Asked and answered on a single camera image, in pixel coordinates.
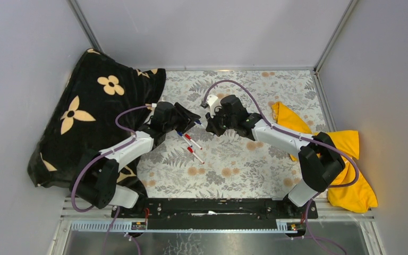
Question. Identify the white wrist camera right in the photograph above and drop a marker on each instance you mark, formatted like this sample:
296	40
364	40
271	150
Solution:
214	105

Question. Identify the yellow cloth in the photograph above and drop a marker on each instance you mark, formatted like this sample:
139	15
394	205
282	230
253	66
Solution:
359	197

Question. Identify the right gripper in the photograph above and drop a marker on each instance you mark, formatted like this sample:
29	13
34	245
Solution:
212	128

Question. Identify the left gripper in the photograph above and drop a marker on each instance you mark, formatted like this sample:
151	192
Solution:
181	112

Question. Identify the red capped marker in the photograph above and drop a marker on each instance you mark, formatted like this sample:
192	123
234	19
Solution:
193	141
190	149

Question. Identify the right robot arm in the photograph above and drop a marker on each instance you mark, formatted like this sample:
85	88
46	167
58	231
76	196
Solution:
320	164

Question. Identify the red capped marker upper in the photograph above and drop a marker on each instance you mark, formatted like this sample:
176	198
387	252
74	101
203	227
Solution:
193	141

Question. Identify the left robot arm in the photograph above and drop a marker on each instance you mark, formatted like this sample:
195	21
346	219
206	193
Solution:
96	183

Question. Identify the blue capped marker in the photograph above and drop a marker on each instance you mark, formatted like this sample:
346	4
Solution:
200	124
181	135

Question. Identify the black floral blanket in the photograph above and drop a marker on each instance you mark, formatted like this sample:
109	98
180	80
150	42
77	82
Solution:
101	104

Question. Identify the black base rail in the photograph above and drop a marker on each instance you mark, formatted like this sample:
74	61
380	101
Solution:
216	214

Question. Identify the red capped marker lower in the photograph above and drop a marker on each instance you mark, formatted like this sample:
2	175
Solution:
190	149

